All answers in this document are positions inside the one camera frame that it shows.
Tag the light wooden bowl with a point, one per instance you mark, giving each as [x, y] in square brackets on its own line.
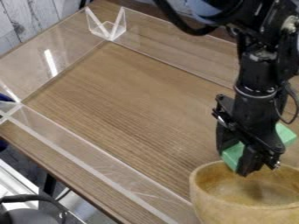
[263, 198]

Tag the black table leg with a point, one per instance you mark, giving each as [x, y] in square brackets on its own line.
[49, 184]

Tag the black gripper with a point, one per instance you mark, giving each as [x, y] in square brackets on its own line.
[247, 120]

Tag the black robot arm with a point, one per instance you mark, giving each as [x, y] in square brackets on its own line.
[265, 28]

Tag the green rectangular block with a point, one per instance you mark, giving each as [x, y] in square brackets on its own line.
[287, 134]

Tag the clear acrylic tray wall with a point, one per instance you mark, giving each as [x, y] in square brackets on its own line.
[108, 100]

